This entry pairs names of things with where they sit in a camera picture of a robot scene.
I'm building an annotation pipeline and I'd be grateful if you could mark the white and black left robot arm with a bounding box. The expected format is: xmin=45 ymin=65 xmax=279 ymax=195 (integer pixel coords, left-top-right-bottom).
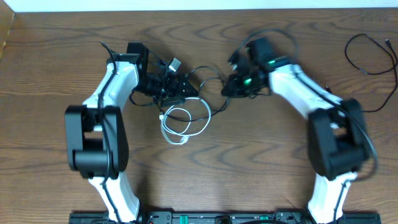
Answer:
xmin=65 ymin=42 xmax=198 ymax=223

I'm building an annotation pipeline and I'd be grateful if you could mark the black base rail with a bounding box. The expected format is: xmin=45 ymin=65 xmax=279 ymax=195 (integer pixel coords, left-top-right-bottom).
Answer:
xmin=68 ymin=210 xmax=382 ymax=224

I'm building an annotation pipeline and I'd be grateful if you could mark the white USB cable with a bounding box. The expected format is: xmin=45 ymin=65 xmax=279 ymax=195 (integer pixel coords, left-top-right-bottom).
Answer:
xmin=159 ymin=96 xmax=213 ymax=146

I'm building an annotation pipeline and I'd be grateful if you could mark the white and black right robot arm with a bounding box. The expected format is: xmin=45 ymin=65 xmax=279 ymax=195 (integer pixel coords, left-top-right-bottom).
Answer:
xmin=221 ymin=37 xmax=375 ymax=223

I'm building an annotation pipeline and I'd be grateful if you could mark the thin black USB-C cable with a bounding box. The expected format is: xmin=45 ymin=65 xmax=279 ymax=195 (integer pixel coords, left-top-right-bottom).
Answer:
xmin=324 ymin=32 xmax=398 ymax=113

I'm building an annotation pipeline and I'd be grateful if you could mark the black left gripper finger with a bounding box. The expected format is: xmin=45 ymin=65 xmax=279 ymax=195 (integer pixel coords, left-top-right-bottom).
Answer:
xmin=178 ymin=79 xmax=199 ymax=97
xmin=161 ymin=96 xmax=186 ymax=106

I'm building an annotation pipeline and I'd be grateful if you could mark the black USB cable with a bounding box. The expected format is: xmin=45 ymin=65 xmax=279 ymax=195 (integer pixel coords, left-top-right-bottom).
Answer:
xmin=129 ymin=49 xmax=231 ymax=123

